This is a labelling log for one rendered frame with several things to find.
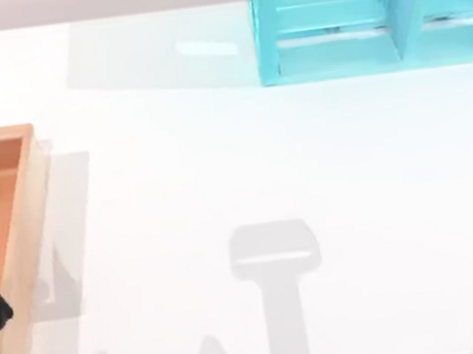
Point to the light blue rack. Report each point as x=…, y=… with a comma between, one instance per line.
x=334, y=57

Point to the shallow salmon-coloured box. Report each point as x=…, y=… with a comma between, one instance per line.
x=17, y=221

